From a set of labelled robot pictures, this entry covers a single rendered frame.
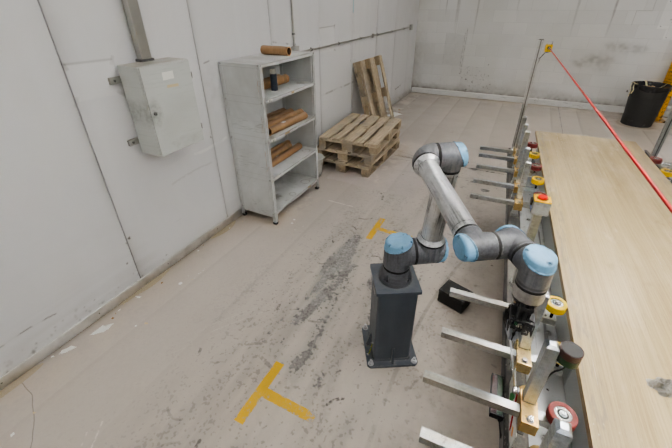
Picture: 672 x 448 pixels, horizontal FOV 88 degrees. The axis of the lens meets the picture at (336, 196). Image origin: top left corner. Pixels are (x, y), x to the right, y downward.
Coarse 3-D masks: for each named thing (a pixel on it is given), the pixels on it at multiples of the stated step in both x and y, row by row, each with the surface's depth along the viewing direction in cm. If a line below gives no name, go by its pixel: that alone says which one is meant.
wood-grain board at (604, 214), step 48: (576, 144) 303; (624, 144) 302; (576, 192) 228; (624, 192) 228; (576, 240) 183; (624, 240) 183; (576, 288) 153; (624, 288) 153; (576, 336) 131; (624, 336) 131; (624, 384) 115; (624, 432) 102
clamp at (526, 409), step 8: (520, 392) 116; (520, 400) 114; (520, 408) 112; (528, 408) 111; (536, 408) 111; (520, 416) 110; (536, 416) 109; (520, 424) 109; (528, 424) 107; (536, 424) 107; (528, 432) 109; (536, 432) 108
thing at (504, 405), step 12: (432, 372) 123; (432, 384) 122; (444, 384) 120; (456, 384) 119; (468, 396) 117; (480, 396) 116; (492, 396) 116; (504, 408) 113; (516, 408) 112; (540, 420) 109
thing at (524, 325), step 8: (512, 304) 115; (520, 304) 108; (512, 312) 112; (520, 312) 110; (528, 312) 109; (512, 320) 109; (520, 320) 108; (528, 320) 109; (512, 328) 112; (520, 328) 111; (528, 328) 109
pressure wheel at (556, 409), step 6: (552, 402) 109; (558, 402) 109; (552, 408) 108; (558, 408) 108; (564, 408) 108; (570, 408) 108; (546, 414) 108; (552, 414) 106; (558, 414) 106; (564, 414) 106; (570, 414) 106; (552, 420) 106; (564, 420) 105; (570, 420) 105; (576, 420) 105; (576, 426) 104
